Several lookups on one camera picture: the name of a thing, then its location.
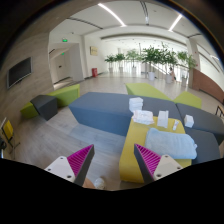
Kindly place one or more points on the stack of white towels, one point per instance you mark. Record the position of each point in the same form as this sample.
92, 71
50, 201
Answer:
135, 104

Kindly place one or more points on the dark grey angular stool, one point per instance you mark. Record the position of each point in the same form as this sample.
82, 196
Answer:
45, 105

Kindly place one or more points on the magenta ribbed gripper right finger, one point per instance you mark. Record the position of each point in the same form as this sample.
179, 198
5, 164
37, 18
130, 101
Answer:
153, 166

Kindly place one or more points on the lime green bench rear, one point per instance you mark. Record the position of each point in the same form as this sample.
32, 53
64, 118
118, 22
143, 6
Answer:
147, 90

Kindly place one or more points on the white cube box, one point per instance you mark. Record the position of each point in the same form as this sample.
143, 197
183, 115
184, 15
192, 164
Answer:
188, 121

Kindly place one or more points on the large blue-grey sofa block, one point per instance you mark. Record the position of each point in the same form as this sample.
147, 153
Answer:
110, 112

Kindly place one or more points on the small white bottle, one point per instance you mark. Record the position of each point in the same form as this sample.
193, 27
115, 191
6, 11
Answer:
176, 122

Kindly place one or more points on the potted green plant left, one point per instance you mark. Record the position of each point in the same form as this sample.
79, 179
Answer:
110, 59

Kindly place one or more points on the lime green bench left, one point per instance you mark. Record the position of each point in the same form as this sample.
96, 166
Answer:
64, 96

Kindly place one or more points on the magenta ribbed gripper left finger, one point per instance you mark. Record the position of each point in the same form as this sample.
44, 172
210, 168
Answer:
74, 167

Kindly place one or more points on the yellow wall poster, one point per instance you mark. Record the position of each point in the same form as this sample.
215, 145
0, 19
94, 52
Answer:
93, 51

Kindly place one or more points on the yellow bench table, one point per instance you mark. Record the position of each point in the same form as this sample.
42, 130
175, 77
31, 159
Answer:
128, 165

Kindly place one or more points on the light blue folded towel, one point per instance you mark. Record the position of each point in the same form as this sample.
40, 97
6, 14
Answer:
176, 145

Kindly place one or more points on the red trash bin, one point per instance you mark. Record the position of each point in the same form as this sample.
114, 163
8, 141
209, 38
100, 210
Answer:
94, 72

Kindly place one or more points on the lime green bench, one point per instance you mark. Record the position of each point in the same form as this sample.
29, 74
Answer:
147, 90
64, 96

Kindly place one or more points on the potted green plant right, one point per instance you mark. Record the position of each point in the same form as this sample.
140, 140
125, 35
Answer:
186, 62

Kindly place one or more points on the yellow chair at left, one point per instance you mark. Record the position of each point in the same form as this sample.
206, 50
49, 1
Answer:
8, 132

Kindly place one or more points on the wall mounted black television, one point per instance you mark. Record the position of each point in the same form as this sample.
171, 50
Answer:
19, 71

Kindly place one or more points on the potted green plant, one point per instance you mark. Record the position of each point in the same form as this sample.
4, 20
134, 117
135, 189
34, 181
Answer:
110, 59
186, 62
151, 56

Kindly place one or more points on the potted green plant centre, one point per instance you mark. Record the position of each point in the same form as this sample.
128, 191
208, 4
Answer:
151, 56

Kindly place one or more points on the white paper box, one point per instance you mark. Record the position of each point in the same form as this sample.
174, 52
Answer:
162, 120

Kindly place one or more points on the crumpled white plastic bag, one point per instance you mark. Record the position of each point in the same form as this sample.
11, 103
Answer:
143, 117

